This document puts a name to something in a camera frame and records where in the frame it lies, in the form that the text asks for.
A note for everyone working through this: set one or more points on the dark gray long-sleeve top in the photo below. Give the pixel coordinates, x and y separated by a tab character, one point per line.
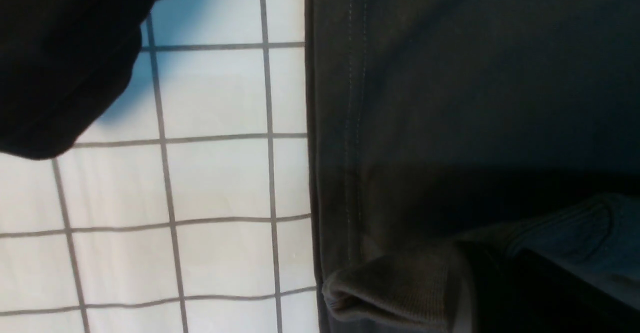
474	165

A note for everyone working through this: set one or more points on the white grid table cover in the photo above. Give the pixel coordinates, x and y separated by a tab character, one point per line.
185	208

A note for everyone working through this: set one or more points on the black garment pile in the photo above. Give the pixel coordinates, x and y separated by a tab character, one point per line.
62	64

